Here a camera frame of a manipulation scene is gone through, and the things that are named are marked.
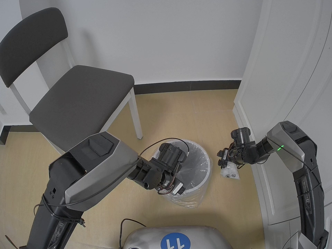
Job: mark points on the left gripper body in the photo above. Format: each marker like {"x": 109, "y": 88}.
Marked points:
{"x": 176, "y": 188}

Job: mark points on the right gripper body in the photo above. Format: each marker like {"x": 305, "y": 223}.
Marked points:
{"x": 230, "y": 157}

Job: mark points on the clear printed wrapper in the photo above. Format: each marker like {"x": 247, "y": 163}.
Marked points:
{"x": 230, "y": 174}

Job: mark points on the clear plastic bag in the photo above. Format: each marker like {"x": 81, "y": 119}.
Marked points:
{"x": 186, "y": 202}

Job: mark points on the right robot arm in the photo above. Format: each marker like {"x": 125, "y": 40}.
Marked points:
{"x": 290, "y": 149}

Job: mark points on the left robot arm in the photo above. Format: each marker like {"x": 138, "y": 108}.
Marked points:
{"x": 90, "y": 170}

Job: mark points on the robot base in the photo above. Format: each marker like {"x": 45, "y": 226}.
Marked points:
{"x": 155, "y": 239}

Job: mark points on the white trash bin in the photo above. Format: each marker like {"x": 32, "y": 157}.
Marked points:
{"x": 197, "y": 165}

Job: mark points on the white wardrobe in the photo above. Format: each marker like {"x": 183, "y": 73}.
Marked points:
{"x": 285, "y": 61}

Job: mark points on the grey and white chair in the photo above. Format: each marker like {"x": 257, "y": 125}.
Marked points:
{"x": 83, "y": 105}

